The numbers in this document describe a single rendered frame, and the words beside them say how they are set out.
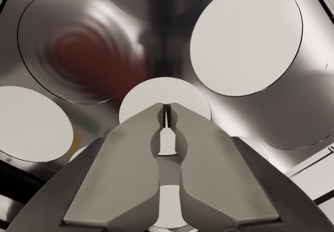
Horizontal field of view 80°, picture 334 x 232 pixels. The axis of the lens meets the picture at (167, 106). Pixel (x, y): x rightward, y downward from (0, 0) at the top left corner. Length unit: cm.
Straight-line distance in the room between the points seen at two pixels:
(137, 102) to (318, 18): 18
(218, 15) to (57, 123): 19
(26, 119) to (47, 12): 12
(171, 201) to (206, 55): 21
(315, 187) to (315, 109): 28
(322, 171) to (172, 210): 30
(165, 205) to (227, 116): 16
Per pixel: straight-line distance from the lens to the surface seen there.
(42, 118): 25
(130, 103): 21
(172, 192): 30
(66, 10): 20
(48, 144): 27
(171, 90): 20
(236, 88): 22
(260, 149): 27
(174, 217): 35
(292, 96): 25
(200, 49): 19
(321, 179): 51
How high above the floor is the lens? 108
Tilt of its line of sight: 61 degrees down
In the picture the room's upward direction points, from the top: 177 degrees clockwise
